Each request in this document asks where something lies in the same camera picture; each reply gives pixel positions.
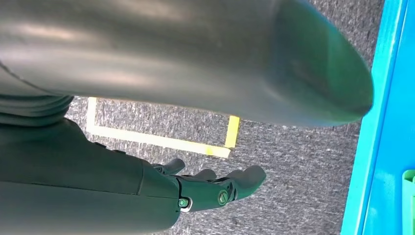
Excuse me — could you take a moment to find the blue metal shelf rack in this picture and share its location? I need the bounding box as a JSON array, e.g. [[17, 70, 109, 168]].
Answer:
[[340, 0, 415, 235]]

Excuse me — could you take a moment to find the yellow floor tape square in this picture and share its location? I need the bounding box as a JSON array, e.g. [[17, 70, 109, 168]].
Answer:
[[86, 96, 241, 160]]

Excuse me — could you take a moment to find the green plastic crate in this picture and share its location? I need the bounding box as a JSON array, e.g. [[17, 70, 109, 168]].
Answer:
[[402, 169, 415, 235]]

